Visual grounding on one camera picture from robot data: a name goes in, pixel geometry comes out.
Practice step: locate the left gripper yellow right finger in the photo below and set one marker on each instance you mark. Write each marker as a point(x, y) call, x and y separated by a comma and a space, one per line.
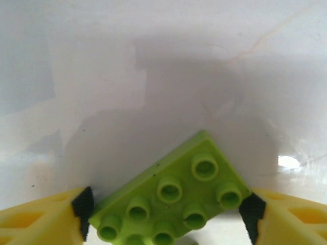
point(288, 222)

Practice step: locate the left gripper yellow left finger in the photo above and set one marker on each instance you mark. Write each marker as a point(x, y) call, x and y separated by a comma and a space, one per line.
point(38, 224)

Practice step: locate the green lego brick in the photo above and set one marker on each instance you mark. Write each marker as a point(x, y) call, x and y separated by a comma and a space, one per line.
point(184, 168)

